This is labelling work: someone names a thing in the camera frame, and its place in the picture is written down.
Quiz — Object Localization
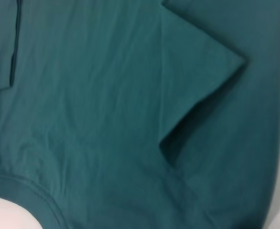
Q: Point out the blue shirt with FREE print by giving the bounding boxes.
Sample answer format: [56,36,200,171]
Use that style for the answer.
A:
[0,0,280,229]

